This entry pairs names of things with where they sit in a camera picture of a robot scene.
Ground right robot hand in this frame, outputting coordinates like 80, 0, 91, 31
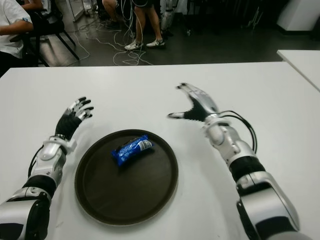
166, 82, 221, 123

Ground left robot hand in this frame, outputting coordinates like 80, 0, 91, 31
54, 96, 95, 141

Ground blue Oreo cookie pack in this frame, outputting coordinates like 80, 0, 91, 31
111, 134, 153, 167

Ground round dark brown tray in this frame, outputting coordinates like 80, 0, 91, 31
74, 128, 180, 225

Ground silver humanoid robot legs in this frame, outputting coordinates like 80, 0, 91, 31
159, 0, 180, 38

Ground person in white sneakers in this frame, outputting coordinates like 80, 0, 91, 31
124, 0, 167, 51

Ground black chair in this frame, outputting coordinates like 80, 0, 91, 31
23, 9, 80, 68

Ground seated person in white shirt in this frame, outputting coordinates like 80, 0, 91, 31
0, 0, 36, 78

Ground white side table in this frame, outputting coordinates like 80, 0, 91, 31
276, 49, 320, 92

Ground white low cabinet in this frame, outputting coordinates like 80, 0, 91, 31
53, 0, 85, 23

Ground seated person bare legs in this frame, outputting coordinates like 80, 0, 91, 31
102, 0, 126, 29

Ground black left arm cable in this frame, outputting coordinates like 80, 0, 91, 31
26, 147, 43, 178

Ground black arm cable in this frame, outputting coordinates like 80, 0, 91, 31
219, 109, 258, 154
26, 147, 43, 178

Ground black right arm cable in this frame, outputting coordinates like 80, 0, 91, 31
219, 109, 258, 154

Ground long white floor cable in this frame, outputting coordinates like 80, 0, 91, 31
73, 22, 126, 61

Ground white looped cable bundle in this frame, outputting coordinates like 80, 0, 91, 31
112, 0, 155, 66

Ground white pedestal with black base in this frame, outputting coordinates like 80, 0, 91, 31
276, 0, 320, 33

